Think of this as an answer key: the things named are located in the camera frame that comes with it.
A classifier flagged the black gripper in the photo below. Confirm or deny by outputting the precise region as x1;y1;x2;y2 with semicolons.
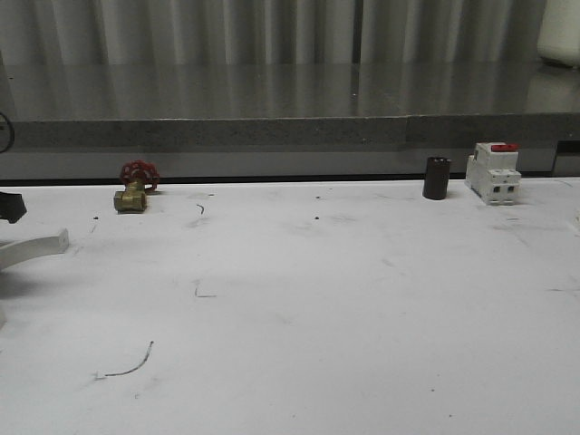
0;192;27;224

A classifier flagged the white half pipe clamp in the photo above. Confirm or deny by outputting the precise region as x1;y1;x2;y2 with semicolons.
1;228;70;272

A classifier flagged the grey stone counter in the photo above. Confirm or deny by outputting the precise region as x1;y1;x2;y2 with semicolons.
1;62;579;184

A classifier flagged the dark brown pipe coupling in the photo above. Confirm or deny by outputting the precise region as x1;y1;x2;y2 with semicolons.
422;157;451;200

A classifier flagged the white container on counter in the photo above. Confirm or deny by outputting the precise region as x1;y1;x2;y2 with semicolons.
536;0;580;67

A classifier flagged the brass valve red handle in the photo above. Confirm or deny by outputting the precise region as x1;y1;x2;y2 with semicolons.
113;160;160;213

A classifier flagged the white circuit breaker red switch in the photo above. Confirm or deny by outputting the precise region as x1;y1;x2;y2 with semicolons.
465;142;521;206

